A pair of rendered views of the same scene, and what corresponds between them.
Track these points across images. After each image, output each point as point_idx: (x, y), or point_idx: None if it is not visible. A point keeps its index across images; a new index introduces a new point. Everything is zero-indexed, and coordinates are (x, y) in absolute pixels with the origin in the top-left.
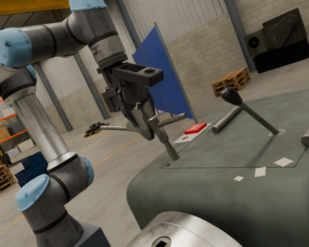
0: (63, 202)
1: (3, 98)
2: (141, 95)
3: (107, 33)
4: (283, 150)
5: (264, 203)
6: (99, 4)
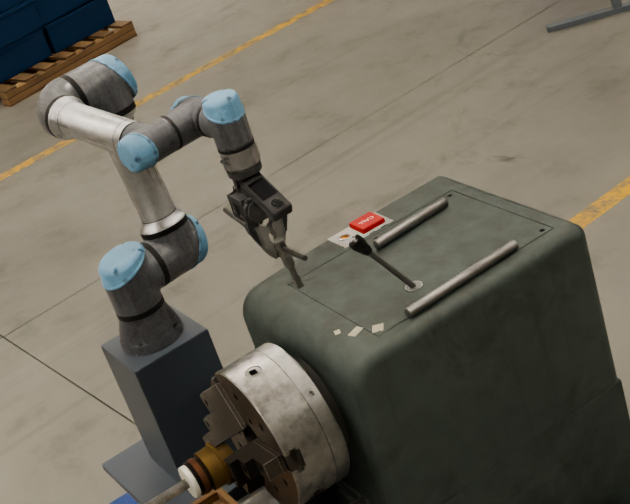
0: (160, 286)
1: None
2: None
3: (239, 147)
4: (391, 314)
5: (339, 360)
6: (235, 116)
